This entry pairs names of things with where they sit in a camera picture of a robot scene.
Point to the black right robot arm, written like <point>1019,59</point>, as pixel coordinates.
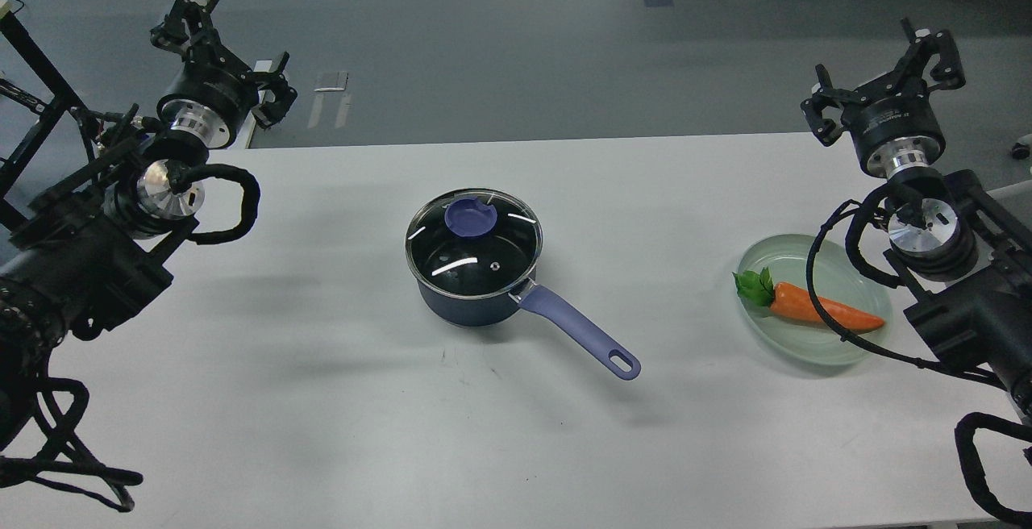
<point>959,252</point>

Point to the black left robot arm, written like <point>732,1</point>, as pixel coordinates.
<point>93,253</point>

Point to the glass lid with blue knob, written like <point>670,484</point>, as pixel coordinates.
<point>473,243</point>

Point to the orange toy carrot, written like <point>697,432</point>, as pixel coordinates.
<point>785,299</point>

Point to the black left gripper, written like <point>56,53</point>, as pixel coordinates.
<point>211,96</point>

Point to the translucent green plate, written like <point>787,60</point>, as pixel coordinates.
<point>828,274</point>

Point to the black metal stand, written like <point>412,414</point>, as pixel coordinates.
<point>47,112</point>

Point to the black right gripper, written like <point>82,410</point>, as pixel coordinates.
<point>896,130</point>

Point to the blue saucepan with handle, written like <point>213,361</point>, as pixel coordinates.
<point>533,297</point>

